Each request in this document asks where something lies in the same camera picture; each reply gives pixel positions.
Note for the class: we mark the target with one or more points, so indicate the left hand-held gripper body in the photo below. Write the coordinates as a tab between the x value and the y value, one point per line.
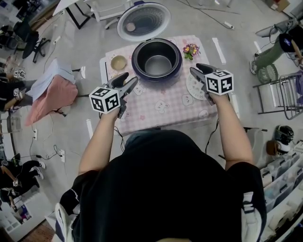
104	100

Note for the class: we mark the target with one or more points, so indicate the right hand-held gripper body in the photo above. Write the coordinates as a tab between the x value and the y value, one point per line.
219	82

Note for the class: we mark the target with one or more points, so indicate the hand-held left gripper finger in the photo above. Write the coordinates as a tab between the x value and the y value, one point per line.
120	79
131	86

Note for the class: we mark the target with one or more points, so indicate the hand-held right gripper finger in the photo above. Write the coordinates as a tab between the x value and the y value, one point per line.
198	76
207	68

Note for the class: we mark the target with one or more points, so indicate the white steamer tray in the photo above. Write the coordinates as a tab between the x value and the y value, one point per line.
194	91

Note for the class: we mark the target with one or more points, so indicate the purple rice cooker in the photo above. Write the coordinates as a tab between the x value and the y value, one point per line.
144	76

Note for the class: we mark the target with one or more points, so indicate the dark pot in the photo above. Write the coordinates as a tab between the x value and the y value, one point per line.
156	66

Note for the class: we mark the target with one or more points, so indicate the person's right forearm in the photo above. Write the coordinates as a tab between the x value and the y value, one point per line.
233	132

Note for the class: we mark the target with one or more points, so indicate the person's left forearm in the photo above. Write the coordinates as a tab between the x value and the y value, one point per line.
99	141

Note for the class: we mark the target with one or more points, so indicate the beige bowl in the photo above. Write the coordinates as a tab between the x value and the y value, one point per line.
118	63

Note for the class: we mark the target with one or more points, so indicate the small potted flowers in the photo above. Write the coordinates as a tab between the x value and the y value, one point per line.
191	50

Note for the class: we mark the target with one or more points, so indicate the pink checked tablecloth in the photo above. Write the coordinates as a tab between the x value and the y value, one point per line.
163	106

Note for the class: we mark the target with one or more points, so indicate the white power strip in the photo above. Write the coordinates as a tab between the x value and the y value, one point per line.
62	156
229	25
57	39
35	134

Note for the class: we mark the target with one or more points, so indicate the pink cloth covered stand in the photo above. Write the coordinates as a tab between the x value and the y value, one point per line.
54	97

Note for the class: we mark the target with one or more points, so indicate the grey metal rack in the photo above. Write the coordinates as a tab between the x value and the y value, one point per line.
287	94

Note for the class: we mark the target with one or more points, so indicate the black helmet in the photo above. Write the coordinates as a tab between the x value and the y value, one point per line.
284	134

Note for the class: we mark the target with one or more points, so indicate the brown bag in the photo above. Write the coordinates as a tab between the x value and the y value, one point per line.
271	147

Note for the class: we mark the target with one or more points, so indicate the white table with black legs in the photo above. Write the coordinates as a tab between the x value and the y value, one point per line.
68	7

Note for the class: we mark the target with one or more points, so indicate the black office chair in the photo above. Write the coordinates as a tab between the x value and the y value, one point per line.
29	40

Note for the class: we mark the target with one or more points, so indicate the person's black shirt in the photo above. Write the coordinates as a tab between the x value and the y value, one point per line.
165	189

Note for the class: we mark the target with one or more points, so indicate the clear plastic storage drawers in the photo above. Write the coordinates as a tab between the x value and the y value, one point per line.
284	179

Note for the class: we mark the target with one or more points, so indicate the person's left white shoe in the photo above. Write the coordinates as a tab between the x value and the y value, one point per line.
62	222

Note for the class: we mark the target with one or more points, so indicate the person's white shoe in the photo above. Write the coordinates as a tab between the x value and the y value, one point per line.
62	222
252	217

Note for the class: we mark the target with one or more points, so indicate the person's right white shoe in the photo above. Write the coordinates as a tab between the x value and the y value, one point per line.
252	217

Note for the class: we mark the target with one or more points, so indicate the white metal table frame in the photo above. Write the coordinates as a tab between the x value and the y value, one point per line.
106	14

